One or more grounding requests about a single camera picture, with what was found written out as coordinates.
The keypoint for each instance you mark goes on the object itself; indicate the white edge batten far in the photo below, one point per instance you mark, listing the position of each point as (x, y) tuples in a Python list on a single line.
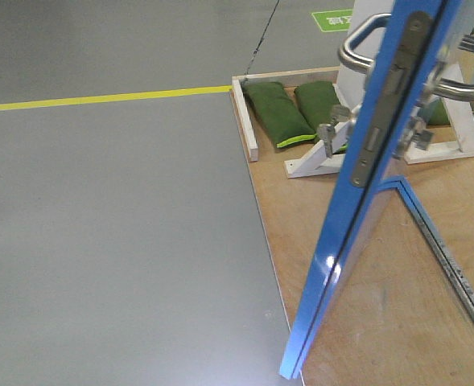
[(291, 78)]

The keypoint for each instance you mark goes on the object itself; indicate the steel thumb turn lock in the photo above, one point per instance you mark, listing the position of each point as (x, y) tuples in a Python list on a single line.
[(416, 133)]

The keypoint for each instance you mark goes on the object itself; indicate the white wall panel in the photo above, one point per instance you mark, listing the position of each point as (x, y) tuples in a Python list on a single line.
[(350, 83)]

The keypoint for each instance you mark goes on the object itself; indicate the white edge batten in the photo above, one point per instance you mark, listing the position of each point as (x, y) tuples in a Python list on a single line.
[(291, 78), (243, 120)]

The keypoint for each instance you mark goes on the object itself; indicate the green sandbag left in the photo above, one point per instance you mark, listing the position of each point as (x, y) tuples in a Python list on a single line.
[(280, 118)]

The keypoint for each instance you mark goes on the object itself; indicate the green floor sign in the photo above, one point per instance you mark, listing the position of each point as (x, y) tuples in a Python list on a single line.
[(333, 20)]

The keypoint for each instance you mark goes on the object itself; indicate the steel door handle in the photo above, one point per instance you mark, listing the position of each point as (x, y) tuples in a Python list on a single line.
[(452, 89), (347, 54)]

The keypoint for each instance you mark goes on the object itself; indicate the white triangular brace far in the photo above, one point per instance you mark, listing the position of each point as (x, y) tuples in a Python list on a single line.
[(453, 140)]

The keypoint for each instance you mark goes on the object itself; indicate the green sandbag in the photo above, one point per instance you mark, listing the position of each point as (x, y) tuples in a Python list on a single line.
[(315, 101), (280, 118)]

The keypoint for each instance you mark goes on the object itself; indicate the steel lock faceplate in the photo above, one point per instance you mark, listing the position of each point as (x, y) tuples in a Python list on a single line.
[(391, 100)]

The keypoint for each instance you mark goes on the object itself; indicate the steel door handle outer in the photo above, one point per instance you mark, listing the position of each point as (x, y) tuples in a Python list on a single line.
[(347, 54)]

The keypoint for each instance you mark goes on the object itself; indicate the blue door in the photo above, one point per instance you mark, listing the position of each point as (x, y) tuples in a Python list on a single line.
[(349, 204)]

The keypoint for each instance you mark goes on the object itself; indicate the steel door handle inner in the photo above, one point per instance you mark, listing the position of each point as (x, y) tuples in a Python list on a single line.
[(452, 89)]

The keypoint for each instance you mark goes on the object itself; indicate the green sandbag right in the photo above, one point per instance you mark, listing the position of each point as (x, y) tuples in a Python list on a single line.
[(315, 101)]

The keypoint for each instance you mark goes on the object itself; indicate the keys in lock cylinder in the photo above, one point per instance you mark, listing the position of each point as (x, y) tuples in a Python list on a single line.
[(327, 131)]

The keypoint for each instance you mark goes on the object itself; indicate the yellow floor tape line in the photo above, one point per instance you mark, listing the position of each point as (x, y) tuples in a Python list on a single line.
[(119, 97)]

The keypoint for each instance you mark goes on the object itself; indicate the white triangular brace near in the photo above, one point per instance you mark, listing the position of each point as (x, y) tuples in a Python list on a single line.
[(314, 161)]

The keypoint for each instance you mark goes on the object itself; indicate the plywood base platform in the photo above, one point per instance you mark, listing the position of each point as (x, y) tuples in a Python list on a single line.
[(397, 320)]

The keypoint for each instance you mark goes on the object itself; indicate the white edge batten left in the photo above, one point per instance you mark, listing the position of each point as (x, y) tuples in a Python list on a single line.
[(243, 120)]

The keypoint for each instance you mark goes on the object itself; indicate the white triangular brace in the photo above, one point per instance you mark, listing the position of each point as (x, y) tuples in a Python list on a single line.
[(453, 140), (314, 161)]

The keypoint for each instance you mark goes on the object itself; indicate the blue door frame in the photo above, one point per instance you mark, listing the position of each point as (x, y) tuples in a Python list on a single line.
[(452, 270)]

